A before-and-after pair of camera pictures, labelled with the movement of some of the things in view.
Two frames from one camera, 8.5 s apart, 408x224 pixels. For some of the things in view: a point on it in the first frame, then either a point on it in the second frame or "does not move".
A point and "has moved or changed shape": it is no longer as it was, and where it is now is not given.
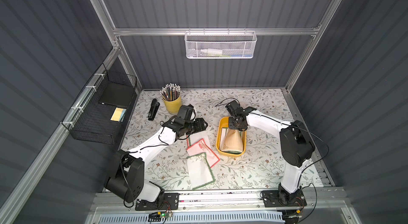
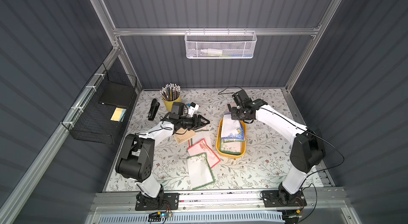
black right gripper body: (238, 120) to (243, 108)
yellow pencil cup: (172, 107) does not move
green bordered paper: (201, 172) does not move
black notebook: (117, 94) does not move
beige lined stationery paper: (233, 140) has moved or changed shape
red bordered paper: (201, 147) does not move
